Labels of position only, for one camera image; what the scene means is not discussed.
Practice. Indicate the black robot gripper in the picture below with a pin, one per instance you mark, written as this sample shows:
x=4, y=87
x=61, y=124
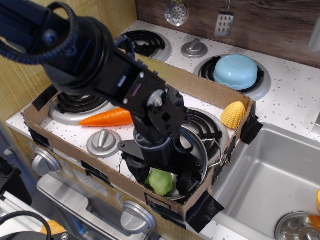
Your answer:
x=183, y=156

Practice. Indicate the green toy broccoli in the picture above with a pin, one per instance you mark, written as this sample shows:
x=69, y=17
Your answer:
x=160, y=181

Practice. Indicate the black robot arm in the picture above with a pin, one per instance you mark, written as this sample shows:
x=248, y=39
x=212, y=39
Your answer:
x=80, y=56

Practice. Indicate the silver metal pan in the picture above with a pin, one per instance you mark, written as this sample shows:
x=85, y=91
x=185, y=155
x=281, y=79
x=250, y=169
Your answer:
x=173, y=195

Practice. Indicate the brown cardboard fence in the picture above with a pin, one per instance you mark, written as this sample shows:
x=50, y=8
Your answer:
x=175, y=218

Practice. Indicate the silver oven knob right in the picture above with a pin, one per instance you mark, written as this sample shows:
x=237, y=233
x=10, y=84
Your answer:
x=135, y=219

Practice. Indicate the silver oven knob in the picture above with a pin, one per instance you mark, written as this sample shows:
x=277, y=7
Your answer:
x=44, y=163
x=135, y=219

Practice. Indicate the silver stove knob front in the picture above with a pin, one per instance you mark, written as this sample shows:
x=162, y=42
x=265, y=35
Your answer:
x=103, y=144

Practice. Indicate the front right black burner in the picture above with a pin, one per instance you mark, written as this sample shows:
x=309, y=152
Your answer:
x=210, y=130

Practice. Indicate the black burner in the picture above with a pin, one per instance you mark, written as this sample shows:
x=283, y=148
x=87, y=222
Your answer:
x=71, y=109
x=210, y=130
x=145, y=43
x=263, y=84

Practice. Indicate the orange toy carrot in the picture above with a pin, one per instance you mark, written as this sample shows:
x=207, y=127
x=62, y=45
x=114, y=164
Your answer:
x=112, y=118

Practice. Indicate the yellow toy corn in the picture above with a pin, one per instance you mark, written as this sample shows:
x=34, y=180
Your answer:
x=233, y=115

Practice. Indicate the back right black burner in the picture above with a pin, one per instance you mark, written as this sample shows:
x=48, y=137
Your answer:
x=263, y=84

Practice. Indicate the front left black burner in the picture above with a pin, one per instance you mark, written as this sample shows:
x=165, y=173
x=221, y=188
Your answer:
x=71, y=109

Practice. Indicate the silver sink basin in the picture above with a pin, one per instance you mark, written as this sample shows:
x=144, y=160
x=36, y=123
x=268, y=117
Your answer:
x=276, y=174

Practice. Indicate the silver oven knob left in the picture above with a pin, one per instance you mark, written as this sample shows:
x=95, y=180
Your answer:
x=44, y=163

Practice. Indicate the orange yellow cloth piece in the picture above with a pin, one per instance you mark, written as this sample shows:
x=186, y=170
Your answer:
x=55, y=228

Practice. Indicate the light blue plastic bowl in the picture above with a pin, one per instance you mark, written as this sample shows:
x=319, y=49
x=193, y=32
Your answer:
x=236, y=71

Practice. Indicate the back left black burner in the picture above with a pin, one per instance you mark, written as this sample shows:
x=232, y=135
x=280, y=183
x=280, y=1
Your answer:
x=145, y=43

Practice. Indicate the silver hanging spatula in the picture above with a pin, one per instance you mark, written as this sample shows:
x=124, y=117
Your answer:
x=224, y=21

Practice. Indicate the silver hanging strainer ladle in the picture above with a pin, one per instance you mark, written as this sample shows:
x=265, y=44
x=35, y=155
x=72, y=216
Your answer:
x=176, y=13

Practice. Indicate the silver oven door handle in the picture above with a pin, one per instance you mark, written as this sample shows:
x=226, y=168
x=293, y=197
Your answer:
x=90, y=207

